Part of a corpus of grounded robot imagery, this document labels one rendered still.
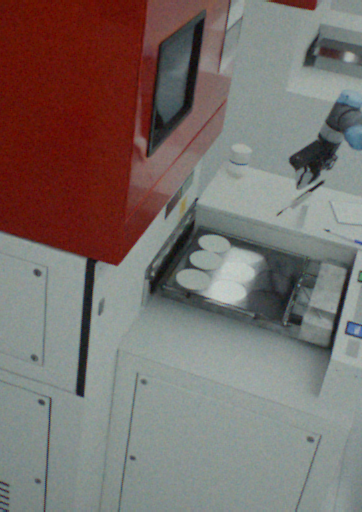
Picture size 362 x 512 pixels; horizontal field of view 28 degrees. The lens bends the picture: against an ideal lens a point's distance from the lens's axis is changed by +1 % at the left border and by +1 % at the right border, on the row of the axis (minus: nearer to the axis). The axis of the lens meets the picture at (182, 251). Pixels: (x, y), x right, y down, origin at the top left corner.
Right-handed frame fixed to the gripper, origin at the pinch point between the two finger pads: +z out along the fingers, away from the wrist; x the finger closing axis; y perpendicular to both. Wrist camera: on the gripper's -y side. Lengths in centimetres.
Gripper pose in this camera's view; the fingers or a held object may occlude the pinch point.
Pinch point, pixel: (297, 186)
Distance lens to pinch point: 241.1
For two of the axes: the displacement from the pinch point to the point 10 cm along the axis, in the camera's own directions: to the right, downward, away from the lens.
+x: -5.7, -6.8, 4.5
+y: 7.6, -2.2, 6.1
